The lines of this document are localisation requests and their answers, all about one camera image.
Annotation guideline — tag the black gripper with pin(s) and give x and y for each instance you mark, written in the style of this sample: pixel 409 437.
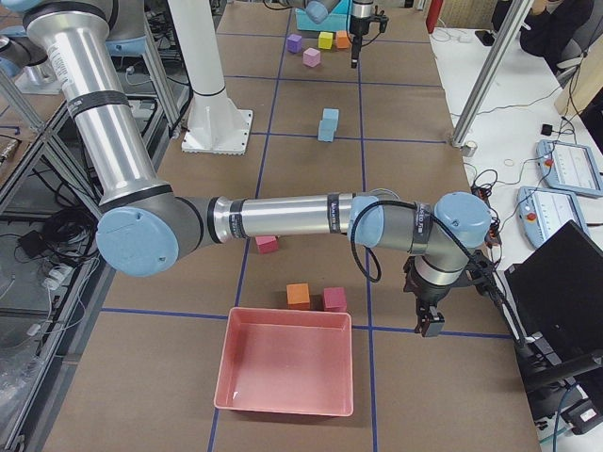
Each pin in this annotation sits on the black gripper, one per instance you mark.
pixel 431 295

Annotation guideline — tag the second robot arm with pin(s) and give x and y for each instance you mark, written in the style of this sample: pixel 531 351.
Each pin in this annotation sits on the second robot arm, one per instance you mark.
pixel 320 7

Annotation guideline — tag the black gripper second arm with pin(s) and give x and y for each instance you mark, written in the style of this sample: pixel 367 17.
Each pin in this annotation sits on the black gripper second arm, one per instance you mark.
pixel 358 26

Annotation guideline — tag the light blue foam block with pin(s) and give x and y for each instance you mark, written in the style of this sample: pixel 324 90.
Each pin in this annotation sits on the light blue foam block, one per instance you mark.
pixel 326 130
pixel 331 117

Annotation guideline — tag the yellow foam block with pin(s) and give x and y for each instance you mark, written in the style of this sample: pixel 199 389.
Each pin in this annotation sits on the yellow foam block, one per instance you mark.
pixel 325 40

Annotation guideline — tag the orange foam block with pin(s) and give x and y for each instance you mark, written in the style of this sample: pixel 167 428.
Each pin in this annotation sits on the orange foam block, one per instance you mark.
pixel 342 40
pixel 298 296

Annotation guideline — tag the red plastic bin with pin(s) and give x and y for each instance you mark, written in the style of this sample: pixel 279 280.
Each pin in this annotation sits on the red plastic bin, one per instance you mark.
pixel 293 362

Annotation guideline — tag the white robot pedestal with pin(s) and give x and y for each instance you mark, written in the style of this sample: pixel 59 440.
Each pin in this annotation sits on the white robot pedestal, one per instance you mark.
pixel 214 123

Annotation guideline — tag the blue teach pendant tablet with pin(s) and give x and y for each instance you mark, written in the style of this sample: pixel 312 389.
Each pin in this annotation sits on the blue teach pendant tablet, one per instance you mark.
pixel 544 211
pixel 570 167

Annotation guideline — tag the dark pink foam block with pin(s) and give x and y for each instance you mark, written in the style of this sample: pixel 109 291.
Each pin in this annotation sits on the dark pink foam block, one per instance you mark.
pixel 266 244

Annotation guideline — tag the purple foam block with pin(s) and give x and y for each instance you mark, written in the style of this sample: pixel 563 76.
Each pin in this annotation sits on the purple foam block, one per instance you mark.
pixel 294 43

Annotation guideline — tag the magenta foam block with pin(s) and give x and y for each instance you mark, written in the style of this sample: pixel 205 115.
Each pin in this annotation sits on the magenta foam block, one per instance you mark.
pixel 334 299

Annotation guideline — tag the black laptop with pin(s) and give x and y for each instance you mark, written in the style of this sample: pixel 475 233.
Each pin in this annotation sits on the black laptop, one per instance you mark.
pixel 559 287

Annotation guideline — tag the cyan plastic bin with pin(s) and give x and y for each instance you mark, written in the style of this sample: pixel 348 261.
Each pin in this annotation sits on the cyan plastic bin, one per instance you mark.
pixel 335 21

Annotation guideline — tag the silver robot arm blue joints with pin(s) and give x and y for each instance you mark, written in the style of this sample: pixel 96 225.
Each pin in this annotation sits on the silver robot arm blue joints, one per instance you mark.
pixel 145 228

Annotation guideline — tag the silver tape roll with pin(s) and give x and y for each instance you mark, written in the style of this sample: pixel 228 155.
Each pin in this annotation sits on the silver tape roll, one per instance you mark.
pixel 469 149

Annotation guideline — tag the aluminium frame post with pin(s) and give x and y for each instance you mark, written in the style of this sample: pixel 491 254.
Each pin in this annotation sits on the aluminium frame post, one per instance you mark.
pixel 506 34

